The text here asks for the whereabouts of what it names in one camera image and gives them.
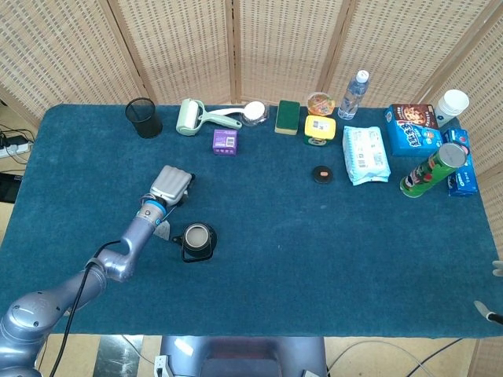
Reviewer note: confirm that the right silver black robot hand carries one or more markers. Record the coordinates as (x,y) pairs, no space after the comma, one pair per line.
(496,317)

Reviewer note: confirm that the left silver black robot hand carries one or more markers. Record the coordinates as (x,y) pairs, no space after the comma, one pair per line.
(173,184)

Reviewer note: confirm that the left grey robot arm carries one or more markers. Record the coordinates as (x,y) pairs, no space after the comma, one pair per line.
(118,263)

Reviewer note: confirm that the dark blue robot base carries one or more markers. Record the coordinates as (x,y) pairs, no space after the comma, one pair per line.
(243,355)

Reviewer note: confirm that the black round lid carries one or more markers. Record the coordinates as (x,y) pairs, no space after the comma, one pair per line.
(323,174)

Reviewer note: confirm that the black mug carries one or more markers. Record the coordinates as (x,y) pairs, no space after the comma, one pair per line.
(196,239)

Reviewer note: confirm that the small purple box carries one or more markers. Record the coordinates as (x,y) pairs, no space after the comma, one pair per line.
(225,142)

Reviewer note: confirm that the black mesh pen holder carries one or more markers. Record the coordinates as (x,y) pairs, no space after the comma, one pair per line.
(147,121)

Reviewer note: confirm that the pale green lint roller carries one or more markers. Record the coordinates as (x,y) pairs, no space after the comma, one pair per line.
(188,117)

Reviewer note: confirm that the green yellow sponge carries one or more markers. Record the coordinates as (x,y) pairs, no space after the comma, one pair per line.
(287,117)

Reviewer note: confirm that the blue table cloth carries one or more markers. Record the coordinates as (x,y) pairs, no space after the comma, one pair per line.
(294,243)

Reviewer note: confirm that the blue Oreo box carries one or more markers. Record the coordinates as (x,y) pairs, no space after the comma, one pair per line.
(465,180)

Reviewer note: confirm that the yellow box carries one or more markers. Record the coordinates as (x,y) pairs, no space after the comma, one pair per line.
(320,126)

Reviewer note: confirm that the green chips can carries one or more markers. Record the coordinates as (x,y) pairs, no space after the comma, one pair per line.
(426,173)

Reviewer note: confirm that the white power strip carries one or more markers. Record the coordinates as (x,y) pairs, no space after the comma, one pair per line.
(13,150)

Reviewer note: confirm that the round candy jar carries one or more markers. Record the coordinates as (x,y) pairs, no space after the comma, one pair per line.
(321,103)

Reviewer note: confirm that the bamboo folding screen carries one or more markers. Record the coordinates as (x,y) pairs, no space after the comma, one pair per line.
(283,47)

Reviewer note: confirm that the light blue wet wipes pack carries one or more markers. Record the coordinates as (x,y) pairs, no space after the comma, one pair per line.
(365,155)

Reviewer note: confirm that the clear plastic water bottle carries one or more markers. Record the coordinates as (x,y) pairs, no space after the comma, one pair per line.
(351,98)

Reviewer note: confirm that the blue brown cookie box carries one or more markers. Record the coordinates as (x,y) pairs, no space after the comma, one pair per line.
(412,131)

